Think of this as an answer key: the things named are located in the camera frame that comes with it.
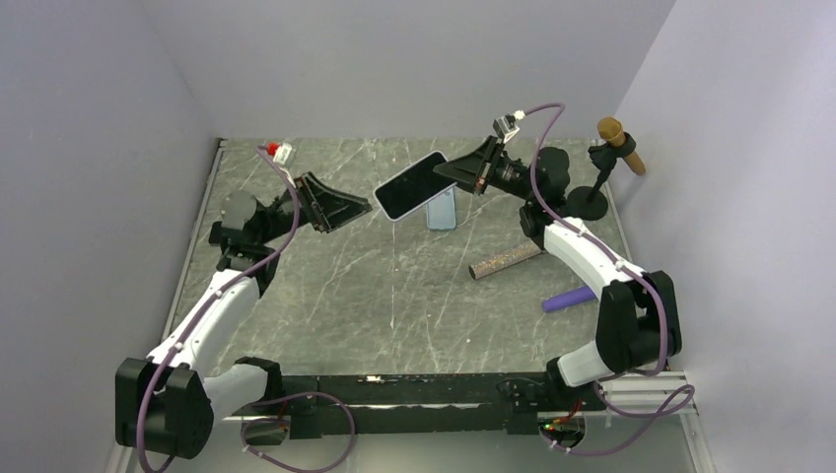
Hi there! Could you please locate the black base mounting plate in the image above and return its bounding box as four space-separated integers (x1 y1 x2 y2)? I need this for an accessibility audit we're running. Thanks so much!
218 372 605 439

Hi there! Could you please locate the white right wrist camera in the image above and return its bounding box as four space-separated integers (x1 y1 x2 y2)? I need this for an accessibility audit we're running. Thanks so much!
492 110 526 144

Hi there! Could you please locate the black phone purple frame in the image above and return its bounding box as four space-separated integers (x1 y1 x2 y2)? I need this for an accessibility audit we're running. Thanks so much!
207 221 226 246

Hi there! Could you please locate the glitter rhinestone microphone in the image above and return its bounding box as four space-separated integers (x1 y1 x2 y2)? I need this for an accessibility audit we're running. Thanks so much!
468 241 542 280

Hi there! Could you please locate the light blue phone case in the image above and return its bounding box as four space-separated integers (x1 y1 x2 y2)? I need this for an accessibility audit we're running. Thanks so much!
425 188 456 231

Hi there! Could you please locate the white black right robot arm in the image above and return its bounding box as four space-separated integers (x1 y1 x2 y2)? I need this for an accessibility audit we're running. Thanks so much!
434 136 682 410

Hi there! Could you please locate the black round mic stand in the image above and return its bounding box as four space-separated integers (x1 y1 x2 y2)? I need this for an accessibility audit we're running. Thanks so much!
566 133 636 221

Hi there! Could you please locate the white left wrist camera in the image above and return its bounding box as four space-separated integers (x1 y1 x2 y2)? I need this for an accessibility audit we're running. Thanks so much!
266 142 295 166

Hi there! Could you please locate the gold microphone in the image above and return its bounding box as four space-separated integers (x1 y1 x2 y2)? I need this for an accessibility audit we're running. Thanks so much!
596 116 647 175

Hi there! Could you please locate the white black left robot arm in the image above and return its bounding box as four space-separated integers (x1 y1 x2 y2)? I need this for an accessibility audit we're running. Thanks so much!
115 172 372 459

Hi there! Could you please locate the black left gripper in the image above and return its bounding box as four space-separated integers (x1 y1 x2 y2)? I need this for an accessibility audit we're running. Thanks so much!
257 172 373 245

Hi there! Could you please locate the purple microphone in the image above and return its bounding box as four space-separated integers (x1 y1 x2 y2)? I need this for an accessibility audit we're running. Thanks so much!
541 286 596 312

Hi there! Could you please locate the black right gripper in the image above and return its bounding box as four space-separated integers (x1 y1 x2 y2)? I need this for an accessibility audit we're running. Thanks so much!
433 136 538 204

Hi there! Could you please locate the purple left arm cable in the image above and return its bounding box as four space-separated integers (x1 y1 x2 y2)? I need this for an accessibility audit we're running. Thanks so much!
135 144 357 473

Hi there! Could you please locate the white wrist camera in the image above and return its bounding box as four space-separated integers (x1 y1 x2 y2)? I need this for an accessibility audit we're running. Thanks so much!
492 110 526 144
266 142 295 166

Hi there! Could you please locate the aluminium frame rail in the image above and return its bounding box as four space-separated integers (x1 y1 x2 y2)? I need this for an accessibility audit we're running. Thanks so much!
104 372 700 473

